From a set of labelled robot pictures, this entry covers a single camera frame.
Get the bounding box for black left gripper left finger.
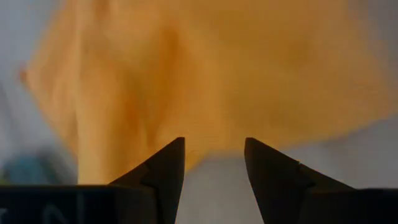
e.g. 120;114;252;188
0;137;186;224

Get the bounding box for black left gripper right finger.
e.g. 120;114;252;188
244;137;398;224

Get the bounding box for orange microfiber towel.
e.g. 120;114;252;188
20;0;398;185

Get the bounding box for blue microfiber towel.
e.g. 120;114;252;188
2;152;74;186

